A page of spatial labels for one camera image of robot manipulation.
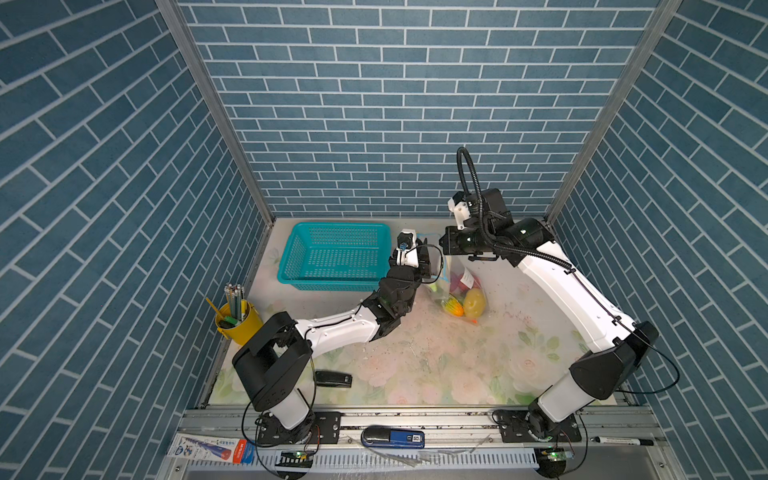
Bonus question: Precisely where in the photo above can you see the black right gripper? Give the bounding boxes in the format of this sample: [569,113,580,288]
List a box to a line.
[437,223,493,254]

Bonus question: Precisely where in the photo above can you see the clear zip top bag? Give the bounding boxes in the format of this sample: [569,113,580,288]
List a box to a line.
[418,236,488,325]

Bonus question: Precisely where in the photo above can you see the orange green toy corn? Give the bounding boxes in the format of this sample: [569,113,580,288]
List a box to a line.
[440,295,465,318]

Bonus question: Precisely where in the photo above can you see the teal plastic basket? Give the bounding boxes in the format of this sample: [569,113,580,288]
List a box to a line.
[277,222,392,292]

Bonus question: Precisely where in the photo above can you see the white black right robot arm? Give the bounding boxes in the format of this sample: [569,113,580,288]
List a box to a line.
[439,219,658,441]

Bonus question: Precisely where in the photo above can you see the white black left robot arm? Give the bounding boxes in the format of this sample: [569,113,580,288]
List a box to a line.
[232,231,432,431]

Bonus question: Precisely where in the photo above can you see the black stapler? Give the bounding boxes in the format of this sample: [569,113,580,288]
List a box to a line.
[314,370,353,388]

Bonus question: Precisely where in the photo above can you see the blue black box cutter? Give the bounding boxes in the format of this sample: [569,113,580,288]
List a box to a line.
[361,425,425,449]

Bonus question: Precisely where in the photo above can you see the yellow pen cup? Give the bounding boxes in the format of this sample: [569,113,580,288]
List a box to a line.
[206,283,263,346]

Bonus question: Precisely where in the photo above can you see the black marker pen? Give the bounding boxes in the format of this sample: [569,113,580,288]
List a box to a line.
[593,436,655,447]

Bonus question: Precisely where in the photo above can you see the red blue pencil box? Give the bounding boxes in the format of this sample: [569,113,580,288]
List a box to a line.
[167,433,256,465]

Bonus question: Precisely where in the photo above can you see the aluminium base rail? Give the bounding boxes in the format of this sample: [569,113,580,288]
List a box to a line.
[159,406,684,479]

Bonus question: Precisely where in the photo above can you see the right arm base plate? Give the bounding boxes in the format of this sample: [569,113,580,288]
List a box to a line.
[491,409,583,443]

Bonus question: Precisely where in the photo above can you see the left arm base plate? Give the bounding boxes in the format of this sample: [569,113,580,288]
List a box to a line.
[256,411,342,447]

